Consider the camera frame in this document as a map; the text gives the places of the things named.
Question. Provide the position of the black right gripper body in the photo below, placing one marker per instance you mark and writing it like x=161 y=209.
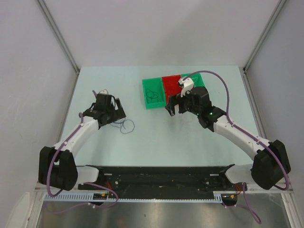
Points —
x=185 y=104

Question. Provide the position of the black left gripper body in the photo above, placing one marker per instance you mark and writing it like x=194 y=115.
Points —
x=114 y=115

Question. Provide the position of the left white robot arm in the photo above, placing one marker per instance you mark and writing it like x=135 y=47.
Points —
x=57 y=167

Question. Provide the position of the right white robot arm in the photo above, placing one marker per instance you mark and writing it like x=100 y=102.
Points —
x=270 y=161

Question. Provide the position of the right green plastic bin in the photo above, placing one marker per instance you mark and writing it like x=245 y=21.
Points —
x=197 y=80

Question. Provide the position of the green plastic bin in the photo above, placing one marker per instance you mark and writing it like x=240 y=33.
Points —
x=197 y=80
x=154 y=94

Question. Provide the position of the red plastic bin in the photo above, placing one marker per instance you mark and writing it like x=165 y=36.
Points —
x=170 y=85

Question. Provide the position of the left green plastic bin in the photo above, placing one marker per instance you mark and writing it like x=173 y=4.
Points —
x=154 y=94

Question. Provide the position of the right aluminium base profile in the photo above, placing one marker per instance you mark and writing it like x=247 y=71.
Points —
x=254 y=188

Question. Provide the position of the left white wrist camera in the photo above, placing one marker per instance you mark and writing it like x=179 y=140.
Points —
x=100 y=92

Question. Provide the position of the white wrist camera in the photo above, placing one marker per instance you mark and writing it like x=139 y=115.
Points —
x=186 y=84
x=100 y=92

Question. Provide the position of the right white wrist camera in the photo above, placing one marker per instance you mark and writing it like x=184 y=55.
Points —
x=186 y=84

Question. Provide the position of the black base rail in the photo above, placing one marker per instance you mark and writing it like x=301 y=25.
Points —
x=166 y=182

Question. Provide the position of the slotted grey cable duct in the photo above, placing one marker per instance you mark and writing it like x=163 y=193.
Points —
x=103 y=197

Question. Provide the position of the left aluminium frame post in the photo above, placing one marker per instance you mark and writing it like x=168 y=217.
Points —
x=57 y=33

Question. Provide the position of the aluminium frame post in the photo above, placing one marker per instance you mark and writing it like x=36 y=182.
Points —
x=266 y=31
x=57 y=33

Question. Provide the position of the right aluminium frame post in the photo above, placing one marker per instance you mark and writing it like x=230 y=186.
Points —
x=266 y=31

